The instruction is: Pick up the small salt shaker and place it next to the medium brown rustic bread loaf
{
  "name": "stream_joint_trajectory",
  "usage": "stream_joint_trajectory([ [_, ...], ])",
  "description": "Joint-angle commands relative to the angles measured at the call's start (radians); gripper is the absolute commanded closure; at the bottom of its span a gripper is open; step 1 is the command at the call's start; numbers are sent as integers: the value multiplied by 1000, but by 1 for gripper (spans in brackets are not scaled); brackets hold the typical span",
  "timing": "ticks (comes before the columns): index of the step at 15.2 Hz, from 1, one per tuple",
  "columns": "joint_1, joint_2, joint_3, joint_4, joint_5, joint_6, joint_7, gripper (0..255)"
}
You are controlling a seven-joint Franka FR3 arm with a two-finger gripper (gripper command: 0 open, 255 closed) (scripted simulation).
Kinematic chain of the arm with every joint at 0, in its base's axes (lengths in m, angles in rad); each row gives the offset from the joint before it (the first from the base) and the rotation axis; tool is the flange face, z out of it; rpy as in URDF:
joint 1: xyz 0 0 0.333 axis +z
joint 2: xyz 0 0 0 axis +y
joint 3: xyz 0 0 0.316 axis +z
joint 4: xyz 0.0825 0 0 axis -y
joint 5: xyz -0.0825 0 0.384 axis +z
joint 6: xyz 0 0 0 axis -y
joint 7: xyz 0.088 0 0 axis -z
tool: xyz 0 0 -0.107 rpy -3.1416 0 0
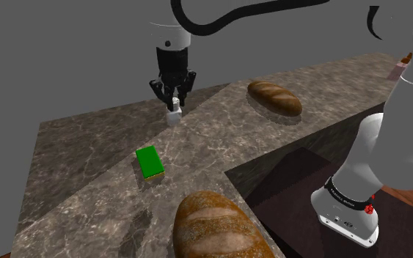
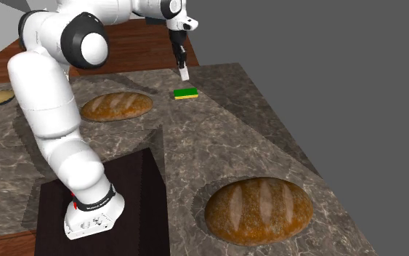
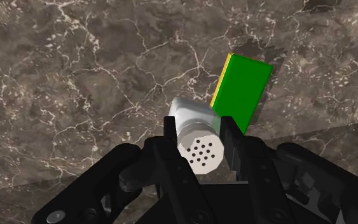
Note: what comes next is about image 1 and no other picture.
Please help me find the pink bottle with brown cap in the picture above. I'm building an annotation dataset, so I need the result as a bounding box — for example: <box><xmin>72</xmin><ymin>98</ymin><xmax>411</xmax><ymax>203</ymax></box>
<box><xmin>387</xmin><ymin>52</ymin><xmax>413</xmax><ymax>81</ymax></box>

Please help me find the small white shaker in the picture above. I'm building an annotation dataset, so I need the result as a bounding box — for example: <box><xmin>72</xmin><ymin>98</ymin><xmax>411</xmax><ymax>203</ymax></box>
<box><xmin>166</xmin><ymin>97</ymin><xmax>183</xmax><ymax>127</ymax></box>

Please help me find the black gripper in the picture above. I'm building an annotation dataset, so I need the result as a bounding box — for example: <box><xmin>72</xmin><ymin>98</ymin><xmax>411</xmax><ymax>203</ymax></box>
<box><xmin>149</xmin><ymin>47</ymin><xmax>197</xmax><ymax>111</ymax></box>

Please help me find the small brown bread loaf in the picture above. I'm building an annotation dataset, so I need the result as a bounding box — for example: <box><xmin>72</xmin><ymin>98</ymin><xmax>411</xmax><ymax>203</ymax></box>
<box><xmin>246</xmin><ymin>80</ymin><xmax>303</xmax><ymax>117</ymax></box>

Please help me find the large brown bread loaf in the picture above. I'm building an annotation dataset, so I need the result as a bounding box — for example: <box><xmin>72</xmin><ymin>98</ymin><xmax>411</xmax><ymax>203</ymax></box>
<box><xmin>172</xmin><ymin>190</ymin><xmax>277</xmax><ymax>258</ymax></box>

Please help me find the green and yellow sponge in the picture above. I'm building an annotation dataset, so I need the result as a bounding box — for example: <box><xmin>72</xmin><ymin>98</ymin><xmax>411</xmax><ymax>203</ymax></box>
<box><xmin>135</xmin><ymin>144</ymin><xmax>166</xmax><ymax>182</ymax></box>

